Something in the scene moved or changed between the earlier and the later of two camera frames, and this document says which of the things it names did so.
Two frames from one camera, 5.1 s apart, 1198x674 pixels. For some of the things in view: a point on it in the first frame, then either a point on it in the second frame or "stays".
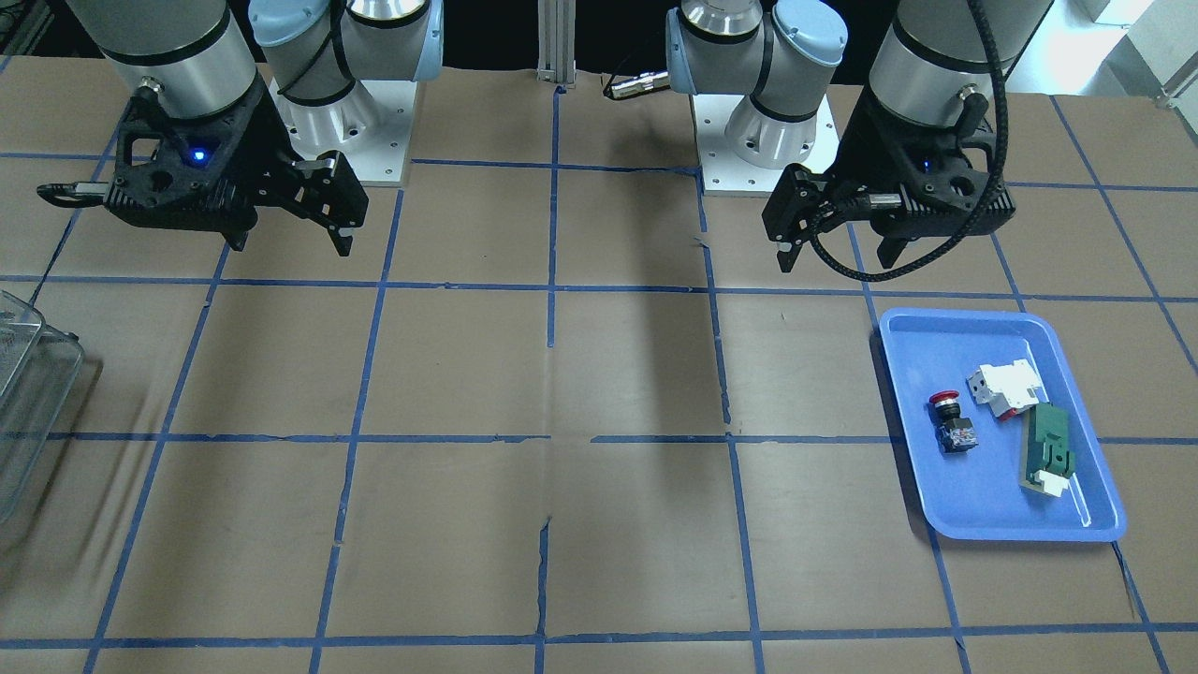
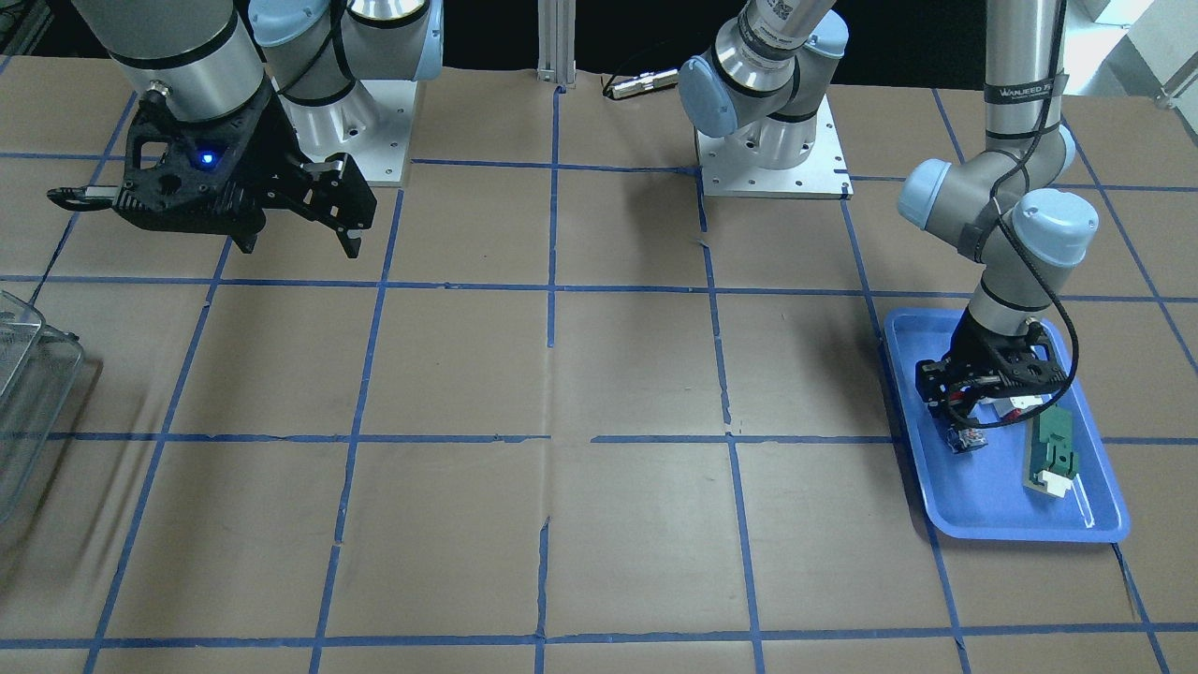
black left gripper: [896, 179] to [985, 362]
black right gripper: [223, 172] stays
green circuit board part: [1048, 457] stays
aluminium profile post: [556, 42] stays
